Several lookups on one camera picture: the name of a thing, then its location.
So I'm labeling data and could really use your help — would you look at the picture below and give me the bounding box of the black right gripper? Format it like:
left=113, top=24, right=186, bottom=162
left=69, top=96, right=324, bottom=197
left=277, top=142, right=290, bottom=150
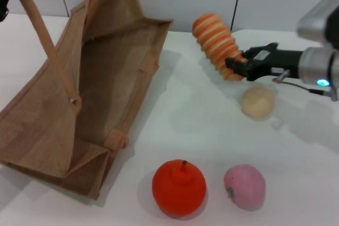
left=224, top=42, right=305, bottom=82

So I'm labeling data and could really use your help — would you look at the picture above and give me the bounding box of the orange persimmon toy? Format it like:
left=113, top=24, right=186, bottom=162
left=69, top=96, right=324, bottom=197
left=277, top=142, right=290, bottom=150
left=151, top=159, right=207, bottom=216

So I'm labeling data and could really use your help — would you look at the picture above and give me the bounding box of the pink peach toy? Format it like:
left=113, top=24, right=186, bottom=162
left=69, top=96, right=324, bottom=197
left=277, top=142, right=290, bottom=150
left=223, top=164, right=266, bottom=211

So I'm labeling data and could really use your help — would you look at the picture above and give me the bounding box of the round beige egg yolk pastry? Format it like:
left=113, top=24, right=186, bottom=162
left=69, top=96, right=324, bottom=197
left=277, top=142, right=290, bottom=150
left=240, top=86, right=276, bottom=120

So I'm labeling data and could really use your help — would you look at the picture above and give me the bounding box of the thin right arm cable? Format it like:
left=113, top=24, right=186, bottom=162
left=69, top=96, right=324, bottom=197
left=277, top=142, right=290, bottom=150
left=272, top=69, right=339, bottom=102

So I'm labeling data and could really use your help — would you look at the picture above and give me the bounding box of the brown jute handbag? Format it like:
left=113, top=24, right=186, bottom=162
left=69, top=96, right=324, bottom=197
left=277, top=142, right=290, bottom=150
left=0, top=0, right=174, bottom=201

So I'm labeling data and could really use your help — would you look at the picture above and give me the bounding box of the orange striped bread loaf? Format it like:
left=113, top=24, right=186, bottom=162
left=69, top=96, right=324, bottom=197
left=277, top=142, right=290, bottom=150
left=192, top=12, right=246, bottom=82

